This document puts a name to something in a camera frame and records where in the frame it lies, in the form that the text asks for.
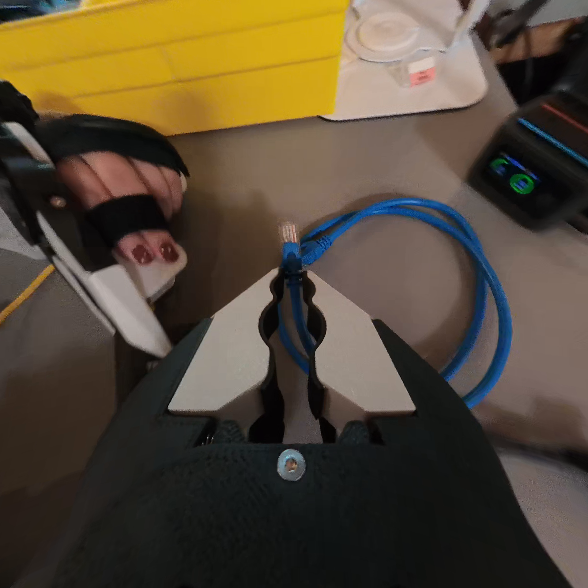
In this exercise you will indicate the black device with display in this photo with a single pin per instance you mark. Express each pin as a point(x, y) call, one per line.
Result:
point(542, 151)

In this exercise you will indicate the person's left hand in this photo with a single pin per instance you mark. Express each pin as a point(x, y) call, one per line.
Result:
point(119, 179)

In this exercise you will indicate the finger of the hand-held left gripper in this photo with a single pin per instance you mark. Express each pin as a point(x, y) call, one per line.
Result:
point(78, 280)
point(133, 312)

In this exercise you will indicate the white tray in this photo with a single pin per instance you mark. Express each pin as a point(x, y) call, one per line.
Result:
point(413, 101)

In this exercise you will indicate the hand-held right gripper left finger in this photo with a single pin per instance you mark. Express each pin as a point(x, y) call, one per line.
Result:
point(225, 363)

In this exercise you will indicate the clear measuring jug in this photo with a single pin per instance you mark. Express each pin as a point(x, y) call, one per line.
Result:
point(399, 46)

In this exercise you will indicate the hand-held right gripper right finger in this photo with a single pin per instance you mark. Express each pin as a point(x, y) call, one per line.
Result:
point(363, 363)

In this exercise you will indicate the yellow plastic box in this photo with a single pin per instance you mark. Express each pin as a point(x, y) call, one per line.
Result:
point(183, 69)

